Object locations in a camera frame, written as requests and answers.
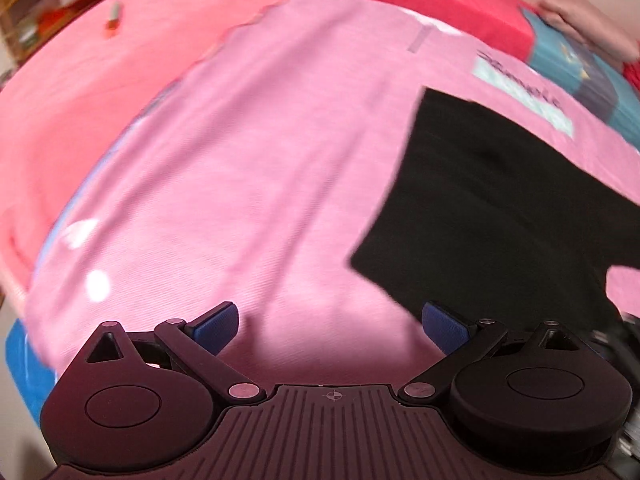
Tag black pants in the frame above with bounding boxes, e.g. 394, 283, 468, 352
350, 89, 639, 332

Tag pink printed bed sheet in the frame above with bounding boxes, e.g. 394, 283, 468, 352
25, 0, 639, 386

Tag salmon pink under sheet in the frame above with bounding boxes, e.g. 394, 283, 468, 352
1, 0, 282, 308

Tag teal grey patterned blanket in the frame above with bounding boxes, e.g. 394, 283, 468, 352
521, 9, 640, 148

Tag red pen on bed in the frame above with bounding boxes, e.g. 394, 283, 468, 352
105, 2, 122, 37

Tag folded pink beige blanket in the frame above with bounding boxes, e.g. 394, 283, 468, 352
537, 0, 639, 66

